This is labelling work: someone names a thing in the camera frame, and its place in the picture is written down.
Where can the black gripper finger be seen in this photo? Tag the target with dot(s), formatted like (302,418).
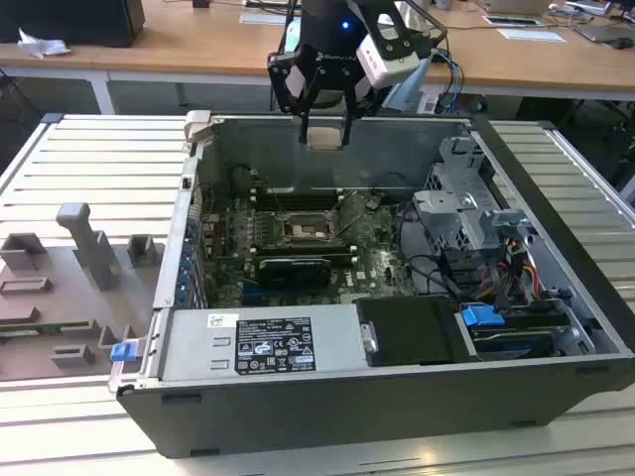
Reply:
(279,74)
(367,101)

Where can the small silver CPU plate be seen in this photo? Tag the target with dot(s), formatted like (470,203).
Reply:
(325,139)

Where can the black RAM slot bank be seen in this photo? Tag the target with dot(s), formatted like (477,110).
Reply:
(297,199)
(302,248)

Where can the CPU socket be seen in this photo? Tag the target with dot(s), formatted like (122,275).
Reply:
(305,232)

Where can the beige case release latch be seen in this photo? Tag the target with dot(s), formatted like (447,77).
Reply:
(197,126)

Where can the wooden office desk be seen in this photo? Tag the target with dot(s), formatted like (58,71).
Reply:
(164,44)

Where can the metal disk bay cage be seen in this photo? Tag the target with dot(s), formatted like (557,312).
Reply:
(446,208)

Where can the green motherboard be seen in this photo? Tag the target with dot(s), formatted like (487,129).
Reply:
(377,263)

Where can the white paper sheet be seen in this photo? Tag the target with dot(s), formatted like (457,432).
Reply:
(531,35)

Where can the black graphics card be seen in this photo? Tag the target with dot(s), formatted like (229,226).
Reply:
(292,273)

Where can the black box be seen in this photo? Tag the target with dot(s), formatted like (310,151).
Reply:
(74,20)

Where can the crumpled white paper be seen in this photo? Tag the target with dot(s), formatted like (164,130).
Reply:
(42,44)

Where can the hard disk in blue carrier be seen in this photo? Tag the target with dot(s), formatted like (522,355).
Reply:
(478,315)

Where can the grey laptop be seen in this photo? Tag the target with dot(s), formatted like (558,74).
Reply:
(605,32)

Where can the black computer mouse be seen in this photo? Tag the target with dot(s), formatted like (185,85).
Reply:
(618,43)

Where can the grey power supply unit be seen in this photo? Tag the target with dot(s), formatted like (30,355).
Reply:
(193,347)

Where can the grey parts rack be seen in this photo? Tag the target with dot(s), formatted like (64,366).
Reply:
(59,297)

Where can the black open PC case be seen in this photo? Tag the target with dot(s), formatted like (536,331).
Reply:
(347,416)

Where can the blue plastic case latch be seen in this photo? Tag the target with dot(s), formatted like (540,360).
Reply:
(122,352)

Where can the green RAM stick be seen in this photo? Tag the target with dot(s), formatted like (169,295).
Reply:
(30,327)

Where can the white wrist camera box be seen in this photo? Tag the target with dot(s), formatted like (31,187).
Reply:
(387,64)

